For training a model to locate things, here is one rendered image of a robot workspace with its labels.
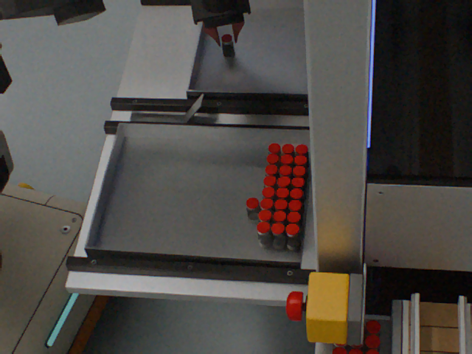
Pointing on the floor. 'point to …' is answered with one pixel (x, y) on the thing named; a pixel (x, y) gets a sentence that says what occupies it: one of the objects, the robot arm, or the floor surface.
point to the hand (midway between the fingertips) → (226, 39)
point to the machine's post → (338, 127)
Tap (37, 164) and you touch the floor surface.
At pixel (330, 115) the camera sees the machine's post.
